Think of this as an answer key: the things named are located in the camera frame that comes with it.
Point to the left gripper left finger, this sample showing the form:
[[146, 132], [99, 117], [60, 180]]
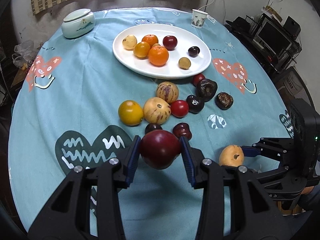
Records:
[[115, 174]]

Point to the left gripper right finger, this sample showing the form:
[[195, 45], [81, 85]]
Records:
[[203, 173]]

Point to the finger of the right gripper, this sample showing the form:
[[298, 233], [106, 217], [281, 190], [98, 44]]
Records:
[[280, 177], [272, 148]]

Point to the pale peach fruit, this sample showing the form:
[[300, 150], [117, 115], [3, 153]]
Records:
[[231, 155]]

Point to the dark cherry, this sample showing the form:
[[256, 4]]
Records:
[[193, 51], [182, 130], [152, 127], [195, 103]]

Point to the dark red plum back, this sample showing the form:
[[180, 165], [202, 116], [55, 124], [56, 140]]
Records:
[[159, 149]]

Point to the yellow small citrus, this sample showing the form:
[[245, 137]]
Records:
[[130, 113]]

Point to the red cherry tomato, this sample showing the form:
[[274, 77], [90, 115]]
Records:
[[179, 108]]

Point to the dark brown water chestnut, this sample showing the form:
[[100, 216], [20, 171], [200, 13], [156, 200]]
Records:
[[224, 101]]

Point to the large dark mangosteen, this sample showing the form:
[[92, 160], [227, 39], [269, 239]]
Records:
[[206, 89]]

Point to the small tan longan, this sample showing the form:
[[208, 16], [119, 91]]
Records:
[[184, 63]]

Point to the orange mandarin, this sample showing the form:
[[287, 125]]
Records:
[[150, 39], [158, 56]]

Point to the yellow orange citrus fruit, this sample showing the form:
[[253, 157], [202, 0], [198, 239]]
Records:
[[141, 50]]

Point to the large red plum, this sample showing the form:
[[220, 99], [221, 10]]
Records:
[[170, 42]]

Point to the pale yellow round fruit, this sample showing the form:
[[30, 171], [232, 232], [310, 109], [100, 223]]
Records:
[[129, 42]]

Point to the light blue patterned tablecloth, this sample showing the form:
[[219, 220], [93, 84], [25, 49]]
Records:
[[66, 113]]

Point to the striped pepino melon front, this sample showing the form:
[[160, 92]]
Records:
[[156, 110]]

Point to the striped pepino melon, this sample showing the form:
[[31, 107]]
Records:
[[167, 91], [156, 110]]

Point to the striped pepino melon back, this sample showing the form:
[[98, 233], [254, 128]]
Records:
[[167, 91]]

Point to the small red tomato by plate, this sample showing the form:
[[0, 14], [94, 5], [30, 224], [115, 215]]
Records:
[[197, 78]]

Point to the black monitor on shelf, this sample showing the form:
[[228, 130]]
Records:
[[271, 37]]

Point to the clear plastic bag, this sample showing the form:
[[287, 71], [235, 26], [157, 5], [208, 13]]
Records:
[[24, 54]]

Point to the printed paper cup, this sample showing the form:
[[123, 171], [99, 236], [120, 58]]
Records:
[[198, 18]]

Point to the celadon lidded ceramic jar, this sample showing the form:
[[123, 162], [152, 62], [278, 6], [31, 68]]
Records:
[[78, 23]]

